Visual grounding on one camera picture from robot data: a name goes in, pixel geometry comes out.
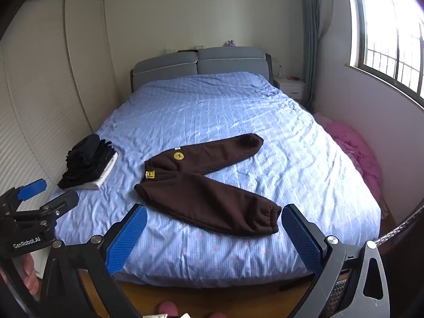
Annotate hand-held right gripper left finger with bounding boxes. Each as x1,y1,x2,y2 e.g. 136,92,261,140
36,204,148,318

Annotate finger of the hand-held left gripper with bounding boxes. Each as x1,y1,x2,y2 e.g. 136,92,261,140
7,190,80,226
0,178,47,207

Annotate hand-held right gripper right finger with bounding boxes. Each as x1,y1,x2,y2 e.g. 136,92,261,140
281,204,391,318

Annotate brown pants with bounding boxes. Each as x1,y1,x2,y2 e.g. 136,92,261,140
134,133,283,237

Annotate person's left hand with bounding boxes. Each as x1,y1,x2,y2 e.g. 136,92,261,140
0,253,42,297

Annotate folded dark clothes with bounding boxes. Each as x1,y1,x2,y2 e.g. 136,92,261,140
58,134,117,189

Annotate pink blanket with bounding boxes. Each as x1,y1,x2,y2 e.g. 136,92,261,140
315,113,383,206

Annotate cream wardrobe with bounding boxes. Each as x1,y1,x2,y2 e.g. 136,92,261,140
0,0,121,206

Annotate white nightstand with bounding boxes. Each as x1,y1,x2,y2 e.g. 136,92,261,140
273,76,305,100

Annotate bed with blue sheet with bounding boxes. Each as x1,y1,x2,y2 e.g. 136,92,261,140
43,71,381,289

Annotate grey padded headboard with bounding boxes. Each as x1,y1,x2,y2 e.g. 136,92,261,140
130,46,275,93

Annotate teal curtain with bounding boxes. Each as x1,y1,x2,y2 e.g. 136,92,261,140
298,0,323,111

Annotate window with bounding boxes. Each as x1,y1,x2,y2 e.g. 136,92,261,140
344,0,424,110

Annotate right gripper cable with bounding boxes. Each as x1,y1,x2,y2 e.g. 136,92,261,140
374,205,424,243

